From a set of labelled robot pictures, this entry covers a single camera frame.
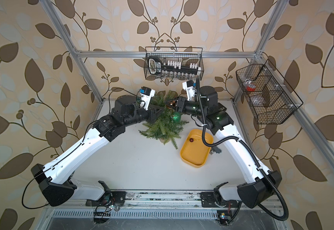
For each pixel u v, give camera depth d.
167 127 0.70
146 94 0.55
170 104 0.62
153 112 0.57
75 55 0.93
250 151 0.42
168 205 0.74
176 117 0.71
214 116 0.51
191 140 0.95
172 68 0.83
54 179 0.39
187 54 0.91
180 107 0.56
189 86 0.59
